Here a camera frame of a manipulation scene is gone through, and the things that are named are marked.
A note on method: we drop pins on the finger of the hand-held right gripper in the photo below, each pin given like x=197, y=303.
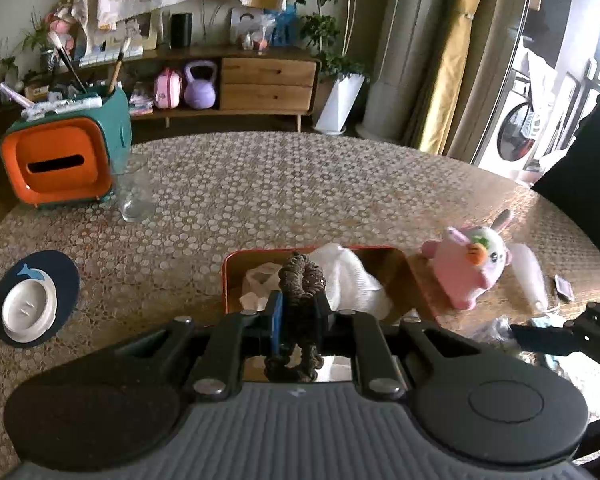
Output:
x=545, y=337

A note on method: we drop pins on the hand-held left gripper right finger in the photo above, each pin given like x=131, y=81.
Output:
x=321, y=321

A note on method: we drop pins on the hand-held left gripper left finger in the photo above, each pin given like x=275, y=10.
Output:
x=278, y=321

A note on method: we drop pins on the small white plastic bag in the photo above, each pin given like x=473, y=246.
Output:
x=257, y=285

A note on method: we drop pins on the dark brown scrunchie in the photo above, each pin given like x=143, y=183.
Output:
x=300, y=280

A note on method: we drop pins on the large white mesh cloth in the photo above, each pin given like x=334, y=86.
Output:
x=350, y=280

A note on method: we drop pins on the white plastic tube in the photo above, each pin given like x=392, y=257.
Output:
x=527, y=275

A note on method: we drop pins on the red metal tin box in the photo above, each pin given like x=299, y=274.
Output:
x=400, y=280

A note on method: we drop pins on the pink white bunny plush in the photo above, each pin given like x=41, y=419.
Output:
x=465, y=265

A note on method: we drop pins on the small dark packet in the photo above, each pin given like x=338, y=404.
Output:
x=564, y=287

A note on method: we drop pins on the clear plastic bag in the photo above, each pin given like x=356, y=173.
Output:
x=490, y=331

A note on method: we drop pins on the clear glass cup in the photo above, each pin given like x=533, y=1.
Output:
x=132, y=190

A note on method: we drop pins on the washing machine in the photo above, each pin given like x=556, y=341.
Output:
x=515, y=125

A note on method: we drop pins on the white planter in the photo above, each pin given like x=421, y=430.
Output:
x=342, y=102

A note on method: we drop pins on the dark blue whale coaster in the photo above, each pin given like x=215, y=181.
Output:
x=62, y=280

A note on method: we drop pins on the wooden tv cabinet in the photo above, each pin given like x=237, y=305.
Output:
x=265, y=82

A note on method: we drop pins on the purple kettlebell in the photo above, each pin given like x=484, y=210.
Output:
x=200, y=87

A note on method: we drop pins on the white button shaped dish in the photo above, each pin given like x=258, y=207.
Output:
x=29, y=309

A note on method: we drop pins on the pink toy suitcase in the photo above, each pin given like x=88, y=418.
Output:
x=167, y=89

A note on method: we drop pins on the teal orange tissue box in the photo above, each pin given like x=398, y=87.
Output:
x=60, y=160

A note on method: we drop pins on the yellow curtain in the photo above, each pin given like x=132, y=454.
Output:
x=455, y=60

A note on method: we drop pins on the blue toy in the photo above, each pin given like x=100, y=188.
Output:
x=284, y=27

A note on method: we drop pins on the tall green houseplant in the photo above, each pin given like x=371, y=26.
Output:
x=325, y=25

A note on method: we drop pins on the black speaker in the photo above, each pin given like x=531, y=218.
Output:
x=181, y=30

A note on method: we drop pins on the white keyboard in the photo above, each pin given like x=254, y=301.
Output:
x=111, y=56

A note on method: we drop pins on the white tipped brush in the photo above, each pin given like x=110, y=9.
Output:
x=67, y=62

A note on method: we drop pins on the pink doll figurine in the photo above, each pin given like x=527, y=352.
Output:
x=62, y=27

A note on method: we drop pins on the white photo frame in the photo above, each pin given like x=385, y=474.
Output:
x=127, y=32

